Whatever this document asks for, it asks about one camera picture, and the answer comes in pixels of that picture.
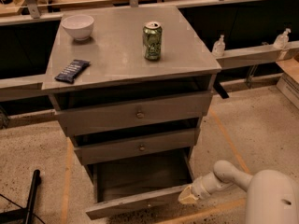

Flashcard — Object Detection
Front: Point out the grey bottom drawer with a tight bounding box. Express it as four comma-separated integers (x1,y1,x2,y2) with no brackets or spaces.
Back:
86,148,193,219

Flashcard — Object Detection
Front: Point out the black stand leg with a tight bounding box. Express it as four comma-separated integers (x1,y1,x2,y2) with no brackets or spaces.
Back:
0,170,41,224

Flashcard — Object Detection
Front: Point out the clear sanitizer bottle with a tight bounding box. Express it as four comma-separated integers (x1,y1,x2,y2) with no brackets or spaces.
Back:
273,28,291,49
212,35,225,57

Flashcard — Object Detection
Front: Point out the dark blue snack bar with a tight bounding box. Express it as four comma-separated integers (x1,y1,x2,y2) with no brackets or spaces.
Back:
55,59,90,84

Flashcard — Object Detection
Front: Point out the clear sanitizer bottle right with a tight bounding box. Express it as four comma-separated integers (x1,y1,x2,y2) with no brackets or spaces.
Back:
273,28,291,49

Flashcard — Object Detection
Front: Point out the grey middle drawer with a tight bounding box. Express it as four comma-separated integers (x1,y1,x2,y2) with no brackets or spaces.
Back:
74,128,200,165

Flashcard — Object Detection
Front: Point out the green soda can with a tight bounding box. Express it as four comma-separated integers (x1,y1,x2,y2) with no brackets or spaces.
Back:
143,21,163,61

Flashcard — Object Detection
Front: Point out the grey drawer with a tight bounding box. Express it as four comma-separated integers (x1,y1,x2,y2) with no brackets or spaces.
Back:
57,91,211,136
86,148,193,219
74,128,200,165

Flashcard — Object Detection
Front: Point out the grey wooden drawer cabinet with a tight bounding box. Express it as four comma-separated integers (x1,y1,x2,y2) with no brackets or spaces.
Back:
41,5,222,185

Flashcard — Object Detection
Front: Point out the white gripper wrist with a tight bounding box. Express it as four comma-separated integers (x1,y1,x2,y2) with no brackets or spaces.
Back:
178,173,232,204

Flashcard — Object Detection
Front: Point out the cardboard box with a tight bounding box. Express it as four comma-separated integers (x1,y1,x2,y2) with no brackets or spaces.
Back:
277,53,299,109

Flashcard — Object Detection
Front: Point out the white ceramic bowl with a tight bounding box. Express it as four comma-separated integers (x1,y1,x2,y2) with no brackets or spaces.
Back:
62,15,94,40

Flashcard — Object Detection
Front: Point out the clear sanitizer bottle left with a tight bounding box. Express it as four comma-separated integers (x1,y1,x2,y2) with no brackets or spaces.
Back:
212,35,225,57

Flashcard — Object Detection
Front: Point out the grey top drawer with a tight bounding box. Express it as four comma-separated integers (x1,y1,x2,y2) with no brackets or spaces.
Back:
57,91,211,136

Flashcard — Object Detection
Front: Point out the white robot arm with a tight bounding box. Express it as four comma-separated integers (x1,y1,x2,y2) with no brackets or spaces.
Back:
178,161,299,224

